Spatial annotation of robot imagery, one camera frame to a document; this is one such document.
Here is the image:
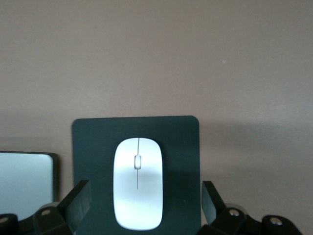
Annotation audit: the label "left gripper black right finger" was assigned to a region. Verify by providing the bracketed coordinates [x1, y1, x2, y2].
[197, 180, 304, 235]

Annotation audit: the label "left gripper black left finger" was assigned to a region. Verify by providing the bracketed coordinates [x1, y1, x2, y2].
[0, 180, 91, 235]

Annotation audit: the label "white computer mouse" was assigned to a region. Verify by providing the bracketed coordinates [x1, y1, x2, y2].
[113, 137, 164, 231]

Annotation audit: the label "black mouse pad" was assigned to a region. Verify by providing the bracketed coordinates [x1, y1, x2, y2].
[71, 115, 208, 235]

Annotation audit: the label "silver laptop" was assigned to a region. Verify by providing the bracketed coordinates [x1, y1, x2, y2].
[0, 151, 59, 217]

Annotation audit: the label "brown table cover mat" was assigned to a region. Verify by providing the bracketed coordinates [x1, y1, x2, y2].
[0, 0, 313, 235]

